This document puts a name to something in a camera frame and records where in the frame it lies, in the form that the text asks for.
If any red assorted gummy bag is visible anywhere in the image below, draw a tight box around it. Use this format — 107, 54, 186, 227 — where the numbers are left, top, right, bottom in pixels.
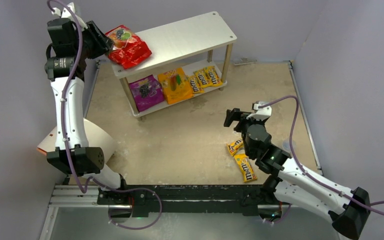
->
105, 25, 152, 70

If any yellow m&m's bag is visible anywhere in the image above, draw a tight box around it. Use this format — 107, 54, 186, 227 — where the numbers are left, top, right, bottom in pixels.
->
233, 153, 258, 183
226, 139, 244, 157
193, 68, 213, 88
187, 75, 205, 94
204, 66, 223, 87

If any purple grape gummy bag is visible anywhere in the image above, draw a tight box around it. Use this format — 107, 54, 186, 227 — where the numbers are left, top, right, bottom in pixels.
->
129, 74, 165, 112

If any orange mango gummy bag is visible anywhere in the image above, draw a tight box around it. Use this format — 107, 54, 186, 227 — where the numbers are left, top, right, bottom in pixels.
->
157, 67, 194, 105

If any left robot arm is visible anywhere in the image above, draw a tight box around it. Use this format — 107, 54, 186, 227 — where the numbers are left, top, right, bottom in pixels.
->
44, 17, 123, 190

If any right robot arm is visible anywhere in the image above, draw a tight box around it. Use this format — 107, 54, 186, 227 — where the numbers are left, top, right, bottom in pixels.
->
223, 108, 371, 240

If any white two-tier shelf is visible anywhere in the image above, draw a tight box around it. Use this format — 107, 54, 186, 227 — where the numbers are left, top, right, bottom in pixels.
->
111, 11, 237, 119

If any clear plastic cup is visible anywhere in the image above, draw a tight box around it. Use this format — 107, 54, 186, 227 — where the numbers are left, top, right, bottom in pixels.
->
281, 139, 296, 154

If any white cylinder container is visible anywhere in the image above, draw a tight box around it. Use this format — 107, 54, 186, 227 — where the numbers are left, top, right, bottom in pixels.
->
36, 118, 116, 163

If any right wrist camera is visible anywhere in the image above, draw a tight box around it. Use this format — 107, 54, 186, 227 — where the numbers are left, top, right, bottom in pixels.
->
246, 100, 272, 121

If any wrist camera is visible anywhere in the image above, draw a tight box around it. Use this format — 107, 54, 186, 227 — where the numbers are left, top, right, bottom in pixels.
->
48, 2, 89, 31
246, 100, 272, 121

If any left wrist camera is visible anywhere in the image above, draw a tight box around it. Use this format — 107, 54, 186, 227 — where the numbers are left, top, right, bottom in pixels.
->
48, 2, 89, 31

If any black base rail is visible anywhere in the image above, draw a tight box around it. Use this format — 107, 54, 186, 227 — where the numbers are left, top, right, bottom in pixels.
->
97, 184, 288, 220

